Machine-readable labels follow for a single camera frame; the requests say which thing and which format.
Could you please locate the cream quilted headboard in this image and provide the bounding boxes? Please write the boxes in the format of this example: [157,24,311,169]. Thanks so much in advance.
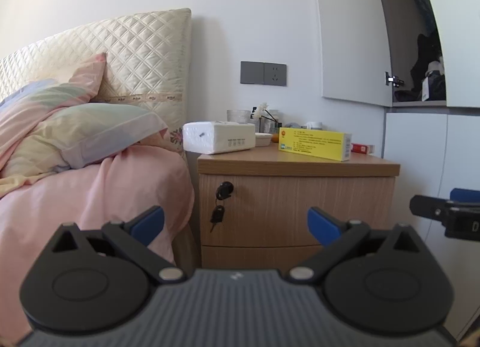
[0,7,193,153]

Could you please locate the black key bunch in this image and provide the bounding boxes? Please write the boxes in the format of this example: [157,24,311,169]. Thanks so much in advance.
[209,199,227,234]

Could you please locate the black clothes in wardrobe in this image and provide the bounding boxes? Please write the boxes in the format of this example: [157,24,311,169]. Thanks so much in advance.
[393,30,448,102]

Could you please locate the white wardrobe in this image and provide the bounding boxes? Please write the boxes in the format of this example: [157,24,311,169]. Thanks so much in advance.
[382,111,480,336]

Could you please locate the grey wall socket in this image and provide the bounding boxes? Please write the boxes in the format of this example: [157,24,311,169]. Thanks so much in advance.
[263,62,288,87]

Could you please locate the wooden nightstand drawer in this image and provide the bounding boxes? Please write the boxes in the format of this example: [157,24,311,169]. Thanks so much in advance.
[199,175,396,248]

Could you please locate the wooden nightstand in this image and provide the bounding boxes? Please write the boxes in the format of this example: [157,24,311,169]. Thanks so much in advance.
[197,142,401,271]

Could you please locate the pink pastel pillow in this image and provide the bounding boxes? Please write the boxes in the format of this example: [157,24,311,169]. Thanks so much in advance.
[0,52,108,183]

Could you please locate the pink bed sheet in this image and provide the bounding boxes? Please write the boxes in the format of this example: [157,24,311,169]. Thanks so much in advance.
[0,131,196,344]

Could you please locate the metal door hinge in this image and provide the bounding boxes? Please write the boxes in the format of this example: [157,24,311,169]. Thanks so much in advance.
[384,71,406,87]

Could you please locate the flower reed diffuser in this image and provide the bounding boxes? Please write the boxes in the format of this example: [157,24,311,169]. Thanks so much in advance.
[250,103,280,134]

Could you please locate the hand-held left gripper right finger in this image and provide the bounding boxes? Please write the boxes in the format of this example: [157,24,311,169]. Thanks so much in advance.
[289,206,426,284]

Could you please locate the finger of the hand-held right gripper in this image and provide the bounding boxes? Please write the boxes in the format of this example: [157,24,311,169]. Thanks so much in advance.
[409,194,451,221]
[450,188,480,202]

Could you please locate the clear glass cup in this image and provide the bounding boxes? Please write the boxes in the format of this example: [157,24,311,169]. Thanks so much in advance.
[226,109,251,124]

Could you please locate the white tissue pack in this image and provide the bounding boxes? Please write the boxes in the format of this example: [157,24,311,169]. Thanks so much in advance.
[182,121,257,155]

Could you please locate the yellow cardboard box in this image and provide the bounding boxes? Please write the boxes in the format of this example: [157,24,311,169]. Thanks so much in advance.
[278,127,353,162]

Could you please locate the wooden lower drawer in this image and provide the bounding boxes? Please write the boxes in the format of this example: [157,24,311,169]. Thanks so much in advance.
[201,245,328,270]

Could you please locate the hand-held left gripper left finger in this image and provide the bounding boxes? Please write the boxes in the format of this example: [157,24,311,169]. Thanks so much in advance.
[50,205,186,284]

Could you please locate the grey wall switch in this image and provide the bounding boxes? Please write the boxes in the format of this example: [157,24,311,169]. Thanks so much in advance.
[240,61,265,85]

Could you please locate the pastel striped pillow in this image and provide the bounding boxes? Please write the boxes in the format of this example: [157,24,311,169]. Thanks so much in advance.
[0,103,169,183]

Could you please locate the white open wardrobe door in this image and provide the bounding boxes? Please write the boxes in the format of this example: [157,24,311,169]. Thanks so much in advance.
[310,0,393,108]

